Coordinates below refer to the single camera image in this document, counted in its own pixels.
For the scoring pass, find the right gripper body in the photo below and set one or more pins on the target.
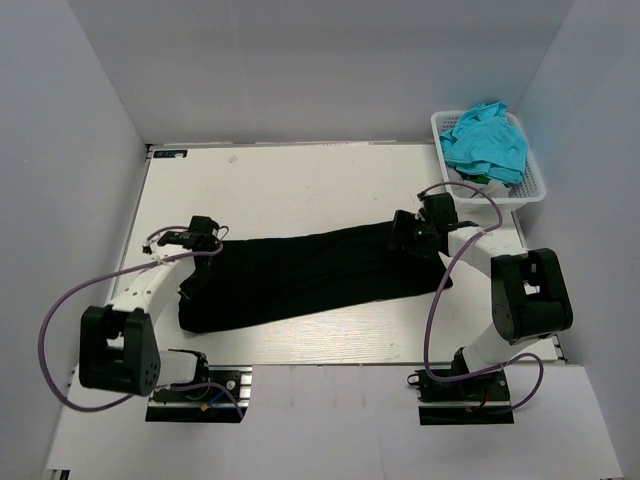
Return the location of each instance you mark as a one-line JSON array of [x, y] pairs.
[[418, 229]]

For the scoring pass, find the black t-shirt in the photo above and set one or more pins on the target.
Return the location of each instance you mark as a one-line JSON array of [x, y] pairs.
[[257, 281]]

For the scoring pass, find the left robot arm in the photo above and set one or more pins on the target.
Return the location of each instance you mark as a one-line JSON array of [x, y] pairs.
[[118, 348]]

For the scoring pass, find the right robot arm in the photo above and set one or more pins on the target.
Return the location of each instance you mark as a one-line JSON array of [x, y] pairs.
[[529, 298]]

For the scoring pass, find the green garment in basket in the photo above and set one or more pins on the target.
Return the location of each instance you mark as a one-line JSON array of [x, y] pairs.
[[477, 179]]

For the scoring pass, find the grey t-shirt in basket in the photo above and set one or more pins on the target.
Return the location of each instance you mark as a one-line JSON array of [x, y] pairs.
[[494, 188]]

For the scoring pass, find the blue label sticker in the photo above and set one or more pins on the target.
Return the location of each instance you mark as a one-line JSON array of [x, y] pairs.
[[170, 154]]

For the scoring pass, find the white plastic basket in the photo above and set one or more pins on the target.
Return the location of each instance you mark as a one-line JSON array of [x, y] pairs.
[[530, 190]]

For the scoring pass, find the turquoise t-shirt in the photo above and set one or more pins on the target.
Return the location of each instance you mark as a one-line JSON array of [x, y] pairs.
[[484, 144]]

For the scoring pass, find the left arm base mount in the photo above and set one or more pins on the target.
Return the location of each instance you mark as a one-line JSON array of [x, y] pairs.
[[220, 396]]

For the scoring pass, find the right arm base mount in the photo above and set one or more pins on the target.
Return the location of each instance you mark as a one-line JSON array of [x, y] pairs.
[[483, 400]]

